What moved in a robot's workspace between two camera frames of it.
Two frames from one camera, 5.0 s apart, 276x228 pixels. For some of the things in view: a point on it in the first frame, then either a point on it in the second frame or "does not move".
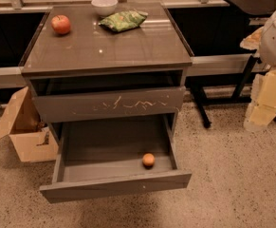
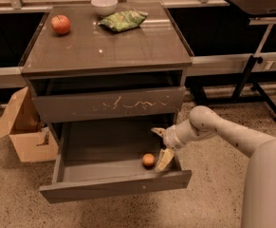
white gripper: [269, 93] → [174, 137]
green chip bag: [124, 20] does not move
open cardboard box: [32, 139] does not move
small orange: [148, 161] does not move
